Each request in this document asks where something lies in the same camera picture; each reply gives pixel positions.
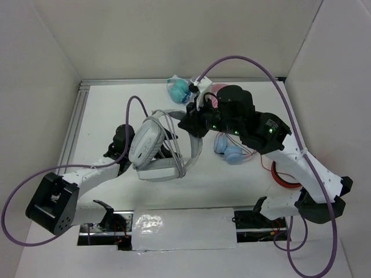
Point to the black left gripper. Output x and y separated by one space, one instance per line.
165 153

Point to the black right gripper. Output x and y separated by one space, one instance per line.
191 121

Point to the white grey headphones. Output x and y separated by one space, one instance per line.
147 142

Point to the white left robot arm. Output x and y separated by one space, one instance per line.
55 205

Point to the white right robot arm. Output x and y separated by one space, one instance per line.
320 199

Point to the pink headphones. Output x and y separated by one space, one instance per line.
214 90

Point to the teal headphones in plastic bag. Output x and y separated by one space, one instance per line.
178 89

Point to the light blue headphones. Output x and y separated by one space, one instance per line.
231 154

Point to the white taped cover sheet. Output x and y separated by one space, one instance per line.
187 229

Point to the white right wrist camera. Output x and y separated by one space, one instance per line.
202 87

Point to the aluminium frame rail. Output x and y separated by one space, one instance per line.
101 108

